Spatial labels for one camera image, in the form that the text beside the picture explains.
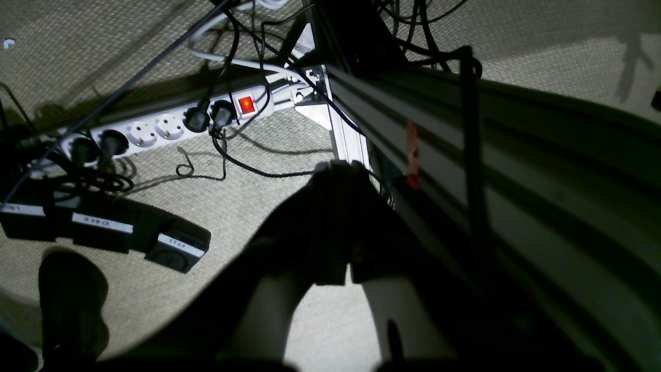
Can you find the black power adapter left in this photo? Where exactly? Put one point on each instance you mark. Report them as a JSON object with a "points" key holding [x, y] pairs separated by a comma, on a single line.
{"points": [[29, 217]]}

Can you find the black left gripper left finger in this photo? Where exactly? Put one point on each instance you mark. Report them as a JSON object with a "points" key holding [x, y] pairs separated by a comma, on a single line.
{"points": [[241, 319]]}

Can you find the black shoe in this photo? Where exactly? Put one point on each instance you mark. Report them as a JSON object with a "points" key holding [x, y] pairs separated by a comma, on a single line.
{"points": [[72, 293]]}

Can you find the aluminium table frame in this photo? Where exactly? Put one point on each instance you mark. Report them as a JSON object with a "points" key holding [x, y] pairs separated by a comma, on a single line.
{"points": [[538, 203]]}

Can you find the black power adapter right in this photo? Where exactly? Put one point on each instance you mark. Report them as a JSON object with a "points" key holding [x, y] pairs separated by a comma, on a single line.
{"points": [[178, 244]]}

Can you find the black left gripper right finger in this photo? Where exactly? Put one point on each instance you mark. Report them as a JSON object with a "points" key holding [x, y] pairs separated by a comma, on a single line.
{"points": [[428, 320]]}

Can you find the white power strip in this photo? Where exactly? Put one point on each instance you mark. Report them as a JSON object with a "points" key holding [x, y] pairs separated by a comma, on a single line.
{"points": [[161, 124]]}

